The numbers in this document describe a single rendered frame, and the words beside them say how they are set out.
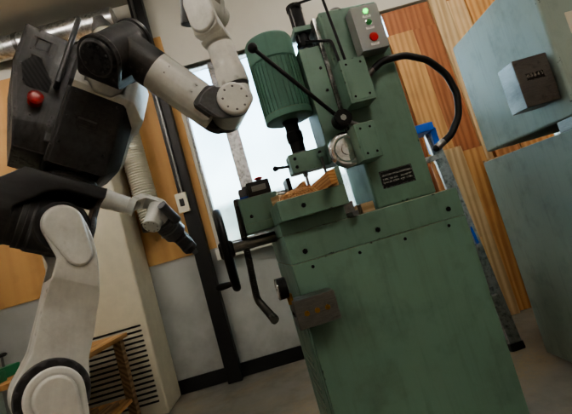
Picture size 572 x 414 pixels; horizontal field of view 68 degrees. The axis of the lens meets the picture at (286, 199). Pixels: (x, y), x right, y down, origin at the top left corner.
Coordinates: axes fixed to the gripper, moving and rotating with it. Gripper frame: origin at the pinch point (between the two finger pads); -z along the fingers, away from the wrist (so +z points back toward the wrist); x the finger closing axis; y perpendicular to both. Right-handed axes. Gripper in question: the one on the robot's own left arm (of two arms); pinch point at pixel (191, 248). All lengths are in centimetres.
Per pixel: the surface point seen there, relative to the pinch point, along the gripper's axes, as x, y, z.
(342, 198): 58, 45, 19
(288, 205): 52, 32, 26
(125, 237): -94, -30, -30
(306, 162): 29, 51, 16
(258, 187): 26.9, 32.2, 19.8
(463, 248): 79, 64, -13
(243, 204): 27.2, 24.6, 19.4
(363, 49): 30, 89, 35
